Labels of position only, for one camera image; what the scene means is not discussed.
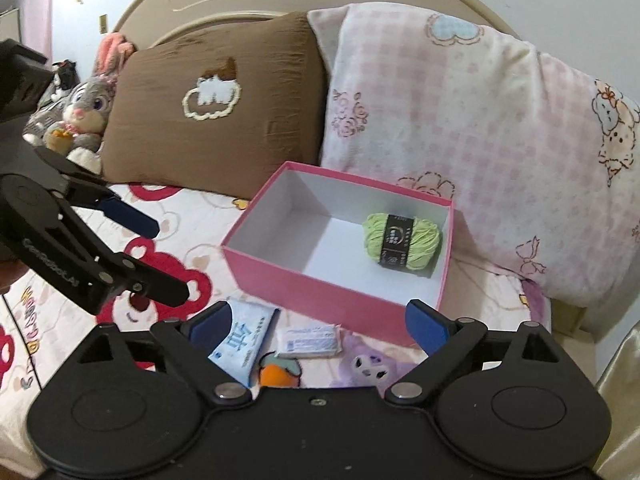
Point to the brown embroidered pillow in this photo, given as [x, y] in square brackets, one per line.
[160, 125]

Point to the beige satin cloth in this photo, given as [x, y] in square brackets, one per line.
[620, 410]

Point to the pink checked pillow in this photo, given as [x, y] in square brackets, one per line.
[475, 135]

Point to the green yarn ball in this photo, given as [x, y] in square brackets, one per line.
[375, 232]

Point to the white cabinet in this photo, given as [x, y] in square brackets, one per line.
[9, 25]

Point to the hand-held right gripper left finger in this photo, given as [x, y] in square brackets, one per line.
[212, 324]

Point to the blue white tissue packet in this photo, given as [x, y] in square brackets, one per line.
[250, 341]

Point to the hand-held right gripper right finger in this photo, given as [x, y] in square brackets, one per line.
[425, 326]

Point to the bear printed bedsheet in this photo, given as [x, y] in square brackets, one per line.
[200, 220]

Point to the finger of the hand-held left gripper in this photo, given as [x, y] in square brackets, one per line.
[160, 285]
[131, 218]

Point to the black and white plush toy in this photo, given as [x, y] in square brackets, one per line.
[59, 82]

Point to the pink cardboard box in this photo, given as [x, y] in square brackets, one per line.
[280, 285]

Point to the brown wall socket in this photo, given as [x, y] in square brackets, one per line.
[103, 24]

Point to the small orange ball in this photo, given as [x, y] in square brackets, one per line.
[276, 376]

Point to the small white packet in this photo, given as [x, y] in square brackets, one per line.
[310, 341]

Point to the grey bunny plush toy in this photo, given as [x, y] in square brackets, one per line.
[87, 105]

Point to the pink curtain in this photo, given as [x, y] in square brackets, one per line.
[42, 5]

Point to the beige nightstand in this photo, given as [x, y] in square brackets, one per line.
[567, 316]

